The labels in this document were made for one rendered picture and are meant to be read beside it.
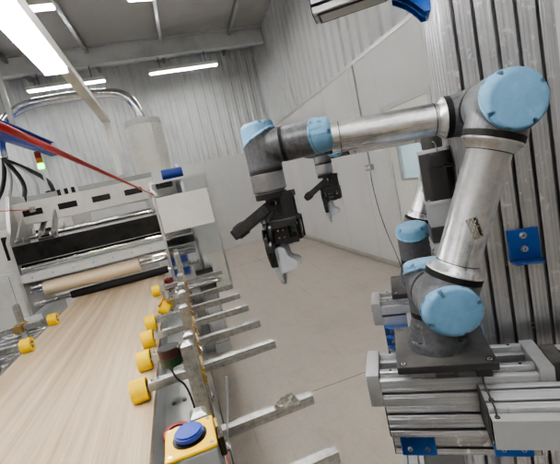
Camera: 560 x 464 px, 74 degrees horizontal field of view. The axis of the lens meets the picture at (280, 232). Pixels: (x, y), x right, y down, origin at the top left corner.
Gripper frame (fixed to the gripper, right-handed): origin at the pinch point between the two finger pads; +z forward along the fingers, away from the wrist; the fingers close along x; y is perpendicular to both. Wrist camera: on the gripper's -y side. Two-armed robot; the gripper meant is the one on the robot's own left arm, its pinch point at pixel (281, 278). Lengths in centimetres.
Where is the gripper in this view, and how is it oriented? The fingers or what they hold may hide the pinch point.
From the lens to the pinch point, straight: 86.7
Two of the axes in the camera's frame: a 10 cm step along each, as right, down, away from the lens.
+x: 2.6, -2.0, 9.5
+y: 9.4, -1.7, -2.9
